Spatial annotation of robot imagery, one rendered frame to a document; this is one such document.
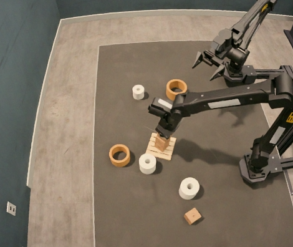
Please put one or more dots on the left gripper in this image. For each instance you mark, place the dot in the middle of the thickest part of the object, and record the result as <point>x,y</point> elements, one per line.
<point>165,133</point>

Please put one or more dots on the small square wooden pallet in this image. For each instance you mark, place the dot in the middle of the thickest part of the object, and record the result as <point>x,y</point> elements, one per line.
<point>168,151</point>

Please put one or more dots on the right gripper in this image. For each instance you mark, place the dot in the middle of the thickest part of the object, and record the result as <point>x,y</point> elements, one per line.
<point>210,59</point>

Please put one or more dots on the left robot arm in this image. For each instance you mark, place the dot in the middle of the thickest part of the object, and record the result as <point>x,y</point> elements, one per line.
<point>258,93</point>

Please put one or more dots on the orange-brown open cup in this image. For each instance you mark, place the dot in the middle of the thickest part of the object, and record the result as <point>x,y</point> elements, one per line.
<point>117,148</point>

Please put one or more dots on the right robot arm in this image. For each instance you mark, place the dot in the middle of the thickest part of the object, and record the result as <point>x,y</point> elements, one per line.
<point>242,33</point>

